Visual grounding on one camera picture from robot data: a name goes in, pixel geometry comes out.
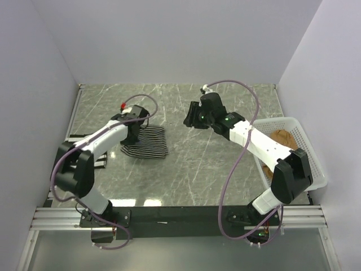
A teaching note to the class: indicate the purple striped tank top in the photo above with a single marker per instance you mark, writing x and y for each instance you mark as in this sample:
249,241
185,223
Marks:
150,144

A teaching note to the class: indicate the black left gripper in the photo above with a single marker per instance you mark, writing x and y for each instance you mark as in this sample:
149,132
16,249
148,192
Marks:
128,141

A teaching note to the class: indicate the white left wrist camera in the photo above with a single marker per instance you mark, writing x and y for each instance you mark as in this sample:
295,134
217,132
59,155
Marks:
125,108

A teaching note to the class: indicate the orange garment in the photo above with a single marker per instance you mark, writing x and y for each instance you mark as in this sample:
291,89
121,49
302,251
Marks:
284,138

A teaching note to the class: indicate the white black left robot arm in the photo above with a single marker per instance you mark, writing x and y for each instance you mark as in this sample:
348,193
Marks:
73,174

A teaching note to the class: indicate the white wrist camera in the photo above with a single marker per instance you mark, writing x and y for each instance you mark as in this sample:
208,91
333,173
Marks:
125,108
205,89

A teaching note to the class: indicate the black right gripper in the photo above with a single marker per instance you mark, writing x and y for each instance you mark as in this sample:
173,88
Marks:
191,120

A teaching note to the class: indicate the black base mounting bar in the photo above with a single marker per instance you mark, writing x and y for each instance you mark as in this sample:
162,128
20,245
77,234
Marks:
191,221

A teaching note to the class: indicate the black white striped tank top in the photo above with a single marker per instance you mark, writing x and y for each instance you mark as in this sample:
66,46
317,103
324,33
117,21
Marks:
101,162

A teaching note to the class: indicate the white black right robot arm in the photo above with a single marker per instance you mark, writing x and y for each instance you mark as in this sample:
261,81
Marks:
291,171

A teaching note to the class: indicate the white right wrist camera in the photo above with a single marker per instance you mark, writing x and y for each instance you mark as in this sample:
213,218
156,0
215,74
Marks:
205,89

